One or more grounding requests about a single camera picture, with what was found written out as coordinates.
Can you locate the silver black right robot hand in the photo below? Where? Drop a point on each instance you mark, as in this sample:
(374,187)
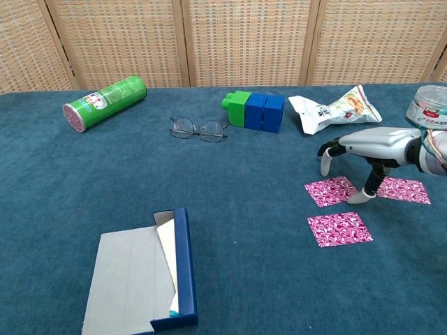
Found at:
(380,146)

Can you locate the pink patterned card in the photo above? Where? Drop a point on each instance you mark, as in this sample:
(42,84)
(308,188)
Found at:
(405,190)
(328,192)

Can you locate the pink patterned packet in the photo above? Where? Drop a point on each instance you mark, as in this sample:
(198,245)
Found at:
(340,229)

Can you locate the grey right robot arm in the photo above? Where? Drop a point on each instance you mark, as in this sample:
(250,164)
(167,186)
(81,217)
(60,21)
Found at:
(434,157)

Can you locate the clear plastic jar with clips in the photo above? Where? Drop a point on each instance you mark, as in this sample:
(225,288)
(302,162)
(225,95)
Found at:
(427,108)

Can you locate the white crinkled snack bag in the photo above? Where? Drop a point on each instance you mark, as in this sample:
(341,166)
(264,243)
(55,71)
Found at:
(328,113)

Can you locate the woven rattan screen panel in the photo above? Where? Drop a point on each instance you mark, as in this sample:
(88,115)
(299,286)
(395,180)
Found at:
(21,45)
(443,71)
(244,42)
(373,42)
(122,42)

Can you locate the blue plastic building block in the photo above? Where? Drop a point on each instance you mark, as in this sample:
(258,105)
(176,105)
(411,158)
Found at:
(254,111)
(274,115)

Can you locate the green plastic building block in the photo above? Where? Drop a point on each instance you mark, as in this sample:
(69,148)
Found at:
(238,110)

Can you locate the white paper sheet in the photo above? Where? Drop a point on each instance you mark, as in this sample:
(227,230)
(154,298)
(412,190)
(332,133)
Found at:
(169,251)

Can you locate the small cyan object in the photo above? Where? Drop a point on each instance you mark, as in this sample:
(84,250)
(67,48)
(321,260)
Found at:
(174,313)

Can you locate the green cylindrical snack can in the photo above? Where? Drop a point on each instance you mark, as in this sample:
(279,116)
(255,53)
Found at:
(108,103)

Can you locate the open blue cardboard box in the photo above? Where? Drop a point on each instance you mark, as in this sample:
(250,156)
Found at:
(129,279)

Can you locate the thin metal frame eyeglasses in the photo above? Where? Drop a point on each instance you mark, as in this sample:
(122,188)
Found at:
(199,130)

